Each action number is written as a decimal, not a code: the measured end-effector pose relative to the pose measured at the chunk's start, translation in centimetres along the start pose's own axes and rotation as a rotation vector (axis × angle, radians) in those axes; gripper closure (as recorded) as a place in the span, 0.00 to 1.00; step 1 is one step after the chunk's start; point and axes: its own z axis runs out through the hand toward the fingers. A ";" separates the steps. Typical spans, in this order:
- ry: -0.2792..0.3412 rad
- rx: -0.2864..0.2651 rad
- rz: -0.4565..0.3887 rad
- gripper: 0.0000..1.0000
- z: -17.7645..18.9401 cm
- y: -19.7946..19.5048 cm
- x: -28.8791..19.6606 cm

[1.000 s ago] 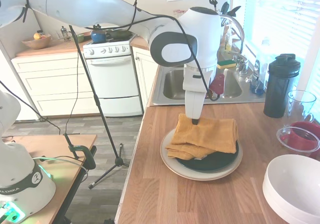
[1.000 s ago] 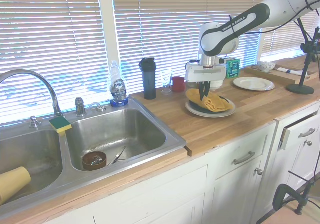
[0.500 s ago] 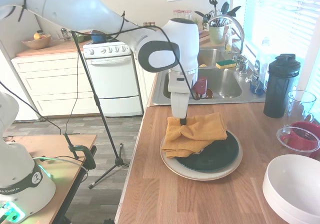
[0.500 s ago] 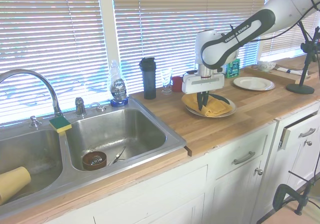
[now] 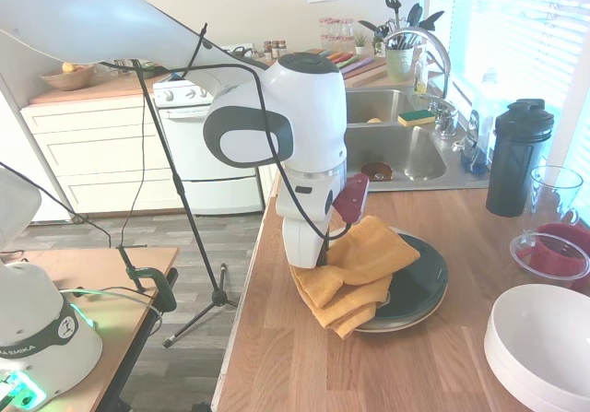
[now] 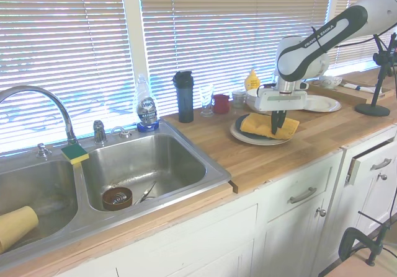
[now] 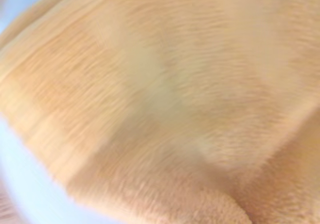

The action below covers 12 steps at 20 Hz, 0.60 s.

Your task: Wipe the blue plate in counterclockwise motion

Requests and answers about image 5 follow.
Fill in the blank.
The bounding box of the pale green utensil crock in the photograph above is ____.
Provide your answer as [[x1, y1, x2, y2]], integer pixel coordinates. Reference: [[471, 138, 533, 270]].
[[384, 46, 415, 82]]

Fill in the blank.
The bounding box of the white counter cabinet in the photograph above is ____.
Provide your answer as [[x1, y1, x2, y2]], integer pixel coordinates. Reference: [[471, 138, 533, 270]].
[[257, 167, 283, 214]]

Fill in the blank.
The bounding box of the white drawer cabinet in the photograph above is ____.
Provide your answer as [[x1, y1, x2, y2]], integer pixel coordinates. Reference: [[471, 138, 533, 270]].
[[20, 94, 161, 223]]

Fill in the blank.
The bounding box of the black tripod stand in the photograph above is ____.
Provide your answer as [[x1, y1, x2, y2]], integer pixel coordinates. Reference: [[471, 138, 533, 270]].
[[131, 59, 242, 349]]

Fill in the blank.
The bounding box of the wooden cutting board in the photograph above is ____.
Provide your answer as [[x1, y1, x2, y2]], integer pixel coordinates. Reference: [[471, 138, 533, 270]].
[[340, 52, 388, 88]]

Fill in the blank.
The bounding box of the white bowl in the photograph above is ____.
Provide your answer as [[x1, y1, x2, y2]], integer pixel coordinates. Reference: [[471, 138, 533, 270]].
[[483, 326, 590, 412], [490, 284, 590, 399]]

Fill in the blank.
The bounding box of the chrome faucet handle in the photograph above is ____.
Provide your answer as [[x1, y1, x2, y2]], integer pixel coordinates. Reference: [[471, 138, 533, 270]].
[[435, 100, 460, 137]]

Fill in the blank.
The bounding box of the clear dish soap bottle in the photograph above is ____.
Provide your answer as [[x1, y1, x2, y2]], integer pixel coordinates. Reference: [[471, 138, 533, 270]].
[[462, 68, 502, 176]]

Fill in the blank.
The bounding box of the black slotted spoon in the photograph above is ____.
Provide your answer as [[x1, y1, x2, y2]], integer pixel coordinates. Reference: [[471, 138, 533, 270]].
[[385, 0, 403, 35]]

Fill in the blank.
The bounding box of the clear plastic container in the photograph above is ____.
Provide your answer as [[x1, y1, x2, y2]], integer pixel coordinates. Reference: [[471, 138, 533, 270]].
[[509, 229, 590, 289]]

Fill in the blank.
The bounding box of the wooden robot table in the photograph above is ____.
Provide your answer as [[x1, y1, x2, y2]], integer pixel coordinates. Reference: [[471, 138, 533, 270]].
[[8, 245, 180, 412]]

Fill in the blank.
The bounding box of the large beige plate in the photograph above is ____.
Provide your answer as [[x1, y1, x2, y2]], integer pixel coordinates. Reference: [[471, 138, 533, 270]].
[[352, 228, 451, 335]]

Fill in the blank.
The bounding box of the clear yellow soap bottle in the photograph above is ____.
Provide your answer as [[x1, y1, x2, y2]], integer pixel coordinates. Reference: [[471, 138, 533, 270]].
[[413, 45, 430, 98]]

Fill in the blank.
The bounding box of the brown bowl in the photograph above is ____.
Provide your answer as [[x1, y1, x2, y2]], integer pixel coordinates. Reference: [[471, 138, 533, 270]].
[[360, 160, 394, 183]]

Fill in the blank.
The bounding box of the thin black cable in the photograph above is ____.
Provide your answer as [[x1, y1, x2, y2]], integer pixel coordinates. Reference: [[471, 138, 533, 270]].
[[119, 68, 148, 247], [0, 159, 112, 249]]

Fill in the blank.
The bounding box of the dark C-clamp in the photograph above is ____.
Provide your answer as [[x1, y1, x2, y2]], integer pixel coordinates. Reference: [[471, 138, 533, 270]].
[[116, 243, 179, 312]]

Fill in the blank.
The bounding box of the chrome gooseneck faucet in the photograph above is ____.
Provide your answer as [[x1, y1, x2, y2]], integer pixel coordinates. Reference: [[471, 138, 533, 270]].
[[384, 27, 452, 109]]

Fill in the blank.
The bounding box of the yellow green sponge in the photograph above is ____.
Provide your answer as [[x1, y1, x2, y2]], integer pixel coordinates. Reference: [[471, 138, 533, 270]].
[[397, 110, 437, 128]]

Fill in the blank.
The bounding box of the stainless steel double sink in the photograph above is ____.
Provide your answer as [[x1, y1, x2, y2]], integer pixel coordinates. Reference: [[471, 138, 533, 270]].
[[343, 84, 490, 194]]

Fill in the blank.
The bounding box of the black spatula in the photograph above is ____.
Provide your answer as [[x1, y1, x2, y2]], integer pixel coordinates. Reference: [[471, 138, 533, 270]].
[[405, 2, 424, 36]]

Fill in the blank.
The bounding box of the white oven range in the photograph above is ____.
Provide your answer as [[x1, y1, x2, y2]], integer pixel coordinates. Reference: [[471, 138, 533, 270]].
[[153, 73, 266, 216]]

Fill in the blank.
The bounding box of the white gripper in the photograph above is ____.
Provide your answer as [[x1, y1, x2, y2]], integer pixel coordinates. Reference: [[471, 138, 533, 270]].
[[275, 171, 348, 269]]

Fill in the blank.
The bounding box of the dark blue plate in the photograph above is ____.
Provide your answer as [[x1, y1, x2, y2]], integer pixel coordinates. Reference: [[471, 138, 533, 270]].
[[352, 232, 450, 322]]

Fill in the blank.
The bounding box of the clear glass goblet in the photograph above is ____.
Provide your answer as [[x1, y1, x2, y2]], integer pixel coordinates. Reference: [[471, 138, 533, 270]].
[[523, 165, 585, 247]]

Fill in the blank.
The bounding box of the wooden fruit bowl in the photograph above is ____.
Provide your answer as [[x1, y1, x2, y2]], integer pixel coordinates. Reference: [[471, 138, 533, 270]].
[[40, 64, 96, 92]]

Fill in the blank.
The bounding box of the black shaker bottle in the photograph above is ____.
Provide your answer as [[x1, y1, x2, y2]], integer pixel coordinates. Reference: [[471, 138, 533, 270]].
[[484, 98, 555, 218]]

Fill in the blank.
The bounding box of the yellow towel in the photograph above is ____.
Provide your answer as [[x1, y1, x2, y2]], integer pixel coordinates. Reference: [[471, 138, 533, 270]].
[[289, 215, 422, 340]]

